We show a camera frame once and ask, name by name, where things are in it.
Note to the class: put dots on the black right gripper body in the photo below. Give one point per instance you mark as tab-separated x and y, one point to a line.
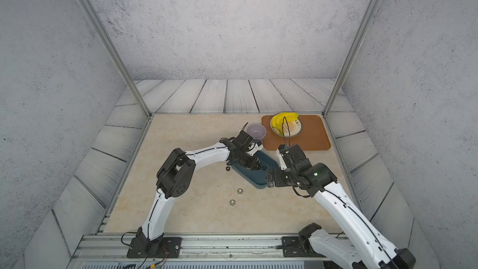
285	177

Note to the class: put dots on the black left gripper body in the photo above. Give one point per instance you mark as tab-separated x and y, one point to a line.
246	160

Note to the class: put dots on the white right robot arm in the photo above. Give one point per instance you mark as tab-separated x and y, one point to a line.
369	249

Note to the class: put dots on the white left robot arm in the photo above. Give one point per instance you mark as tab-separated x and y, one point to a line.
175	176

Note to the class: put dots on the teal plastic storage box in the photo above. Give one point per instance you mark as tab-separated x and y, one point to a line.
257	178

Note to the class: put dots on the lilac grey bowl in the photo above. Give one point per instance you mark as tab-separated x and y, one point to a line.
257	131

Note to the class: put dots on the brown plastic tray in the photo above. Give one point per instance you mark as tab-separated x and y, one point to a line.
313	136

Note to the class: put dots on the patterned ceramic plate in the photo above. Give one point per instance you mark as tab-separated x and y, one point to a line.
289	129

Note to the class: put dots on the yellow banana bunch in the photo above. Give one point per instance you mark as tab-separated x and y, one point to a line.
284	117

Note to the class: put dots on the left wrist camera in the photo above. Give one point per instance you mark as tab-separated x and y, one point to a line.
248	144

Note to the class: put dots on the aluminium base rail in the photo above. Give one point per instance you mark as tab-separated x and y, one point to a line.
230	251

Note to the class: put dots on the aluminium frame post right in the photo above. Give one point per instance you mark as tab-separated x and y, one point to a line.
351	55

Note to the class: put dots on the aluminium frame post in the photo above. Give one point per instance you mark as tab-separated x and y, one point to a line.
351	55
107	43

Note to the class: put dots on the aluminium frame post left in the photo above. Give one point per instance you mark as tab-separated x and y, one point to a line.
107	43

